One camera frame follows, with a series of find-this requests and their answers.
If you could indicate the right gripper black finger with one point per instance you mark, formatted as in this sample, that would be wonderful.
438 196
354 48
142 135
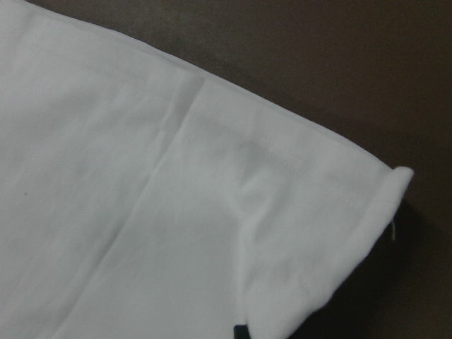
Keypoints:
241 332

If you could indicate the white printed t-shirt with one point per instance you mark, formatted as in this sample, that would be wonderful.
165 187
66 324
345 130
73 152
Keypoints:
143 197

